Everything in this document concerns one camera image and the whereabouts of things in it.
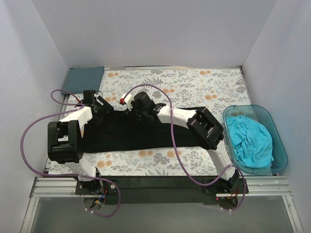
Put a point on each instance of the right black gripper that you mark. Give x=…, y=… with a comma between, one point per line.
x=136, y=112

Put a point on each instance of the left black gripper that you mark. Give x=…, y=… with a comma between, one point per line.
x=99, y=110

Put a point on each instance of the black t-shirt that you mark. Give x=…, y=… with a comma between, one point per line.
x=119, y=133

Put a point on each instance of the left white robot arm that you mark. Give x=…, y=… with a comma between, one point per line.
x=65, y=139

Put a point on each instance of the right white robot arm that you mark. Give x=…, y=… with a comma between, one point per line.
x=203, y=126

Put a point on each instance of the folded grey-blue t-shirt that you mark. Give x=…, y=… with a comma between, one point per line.
x=83, y=78

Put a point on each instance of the floral patterned table mat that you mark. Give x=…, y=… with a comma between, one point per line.
x=214, y=89

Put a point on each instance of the turquoise t-shirt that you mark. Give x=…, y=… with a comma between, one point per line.
x=251, y=141

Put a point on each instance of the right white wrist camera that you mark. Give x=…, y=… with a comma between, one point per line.
x=126, y=99

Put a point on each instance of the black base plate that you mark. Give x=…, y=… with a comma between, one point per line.
x=162, y=189

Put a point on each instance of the aluminium frame rail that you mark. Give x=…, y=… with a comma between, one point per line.
x=257, y=186

